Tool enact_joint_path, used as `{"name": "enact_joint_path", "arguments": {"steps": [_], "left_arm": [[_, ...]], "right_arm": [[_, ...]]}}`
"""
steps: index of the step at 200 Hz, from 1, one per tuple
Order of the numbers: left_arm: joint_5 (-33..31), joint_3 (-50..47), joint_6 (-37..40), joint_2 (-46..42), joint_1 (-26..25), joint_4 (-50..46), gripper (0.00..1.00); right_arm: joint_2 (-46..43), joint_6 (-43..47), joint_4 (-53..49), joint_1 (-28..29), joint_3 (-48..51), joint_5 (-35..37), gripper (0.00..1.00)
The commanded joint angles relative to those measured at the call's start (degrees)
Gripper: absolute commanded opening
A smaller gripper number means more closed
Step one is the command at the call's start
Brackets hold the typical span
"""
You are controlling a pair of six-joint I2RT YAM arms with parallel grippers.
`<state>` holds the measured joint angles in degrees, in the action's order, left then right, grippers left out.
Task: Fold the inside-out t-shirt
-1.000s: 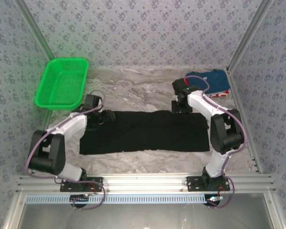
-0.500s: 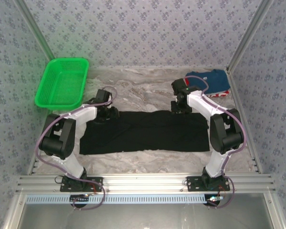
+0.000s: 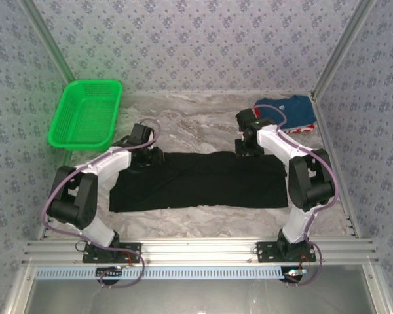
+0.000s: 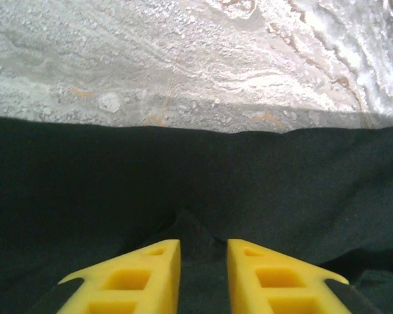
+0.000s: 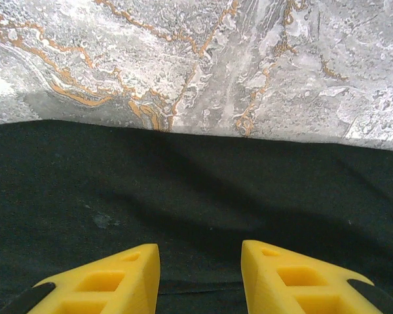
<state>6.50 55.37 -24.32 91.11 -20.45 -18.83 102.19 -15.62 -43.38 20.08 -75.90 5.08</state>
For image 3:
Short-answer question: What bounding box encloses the green plastic basket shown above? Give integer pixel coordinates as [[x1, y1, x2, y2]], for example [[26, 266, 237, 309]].
[[47, 79, 123, 152]]

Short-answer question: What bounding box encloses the black printed t-shirt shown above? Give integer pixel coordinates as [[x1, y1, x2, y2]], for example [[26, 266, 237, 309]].
[[109, 150, 289, 213]]

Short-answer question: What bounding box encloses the folded red t-shirt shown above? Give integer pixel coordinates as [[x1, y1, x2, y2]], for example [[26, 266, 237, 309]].
[[253, 97, 316, 135]]

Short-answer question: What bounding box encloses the folded blue t-shirt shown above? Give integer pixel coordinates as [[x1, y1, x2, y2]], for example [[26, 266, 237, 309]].
[[254, 94, 317, 131]]

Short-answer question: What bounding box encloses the small black circuit board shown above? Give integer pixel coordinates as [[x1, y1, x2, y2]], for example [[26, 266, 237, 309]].
[[283, 268, 307, 283], [96, 266, 124, 279]]

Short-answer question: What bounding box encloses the grey metal lower panel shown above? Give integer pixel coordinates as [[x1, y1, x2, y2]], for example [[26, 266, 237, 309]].
[[22, 277, 377, 314]]

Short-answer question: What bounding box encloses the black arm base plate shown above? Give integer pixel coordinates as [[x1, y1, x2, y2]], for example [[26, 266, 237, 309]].
[[256, 241, 317, 264], [82, 242, 142, 264]]

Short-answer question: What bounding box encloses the long aluminium mounting rail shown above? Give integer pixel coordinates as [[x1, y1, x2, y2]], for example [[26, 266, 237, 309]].
[[21, 238, 379, 266]]

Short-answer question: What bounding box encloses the aluminium frame post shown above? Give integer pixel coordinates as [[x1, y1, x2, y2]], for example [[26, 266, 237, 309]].
[[309, 0, 379, 99], [19, 0, 86, 97]]

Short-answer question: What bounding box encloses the pale blue slotted cable duct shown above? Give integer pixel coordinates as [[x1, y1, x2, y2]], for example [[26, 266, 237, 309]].
[[35, 265, 284, 281]]

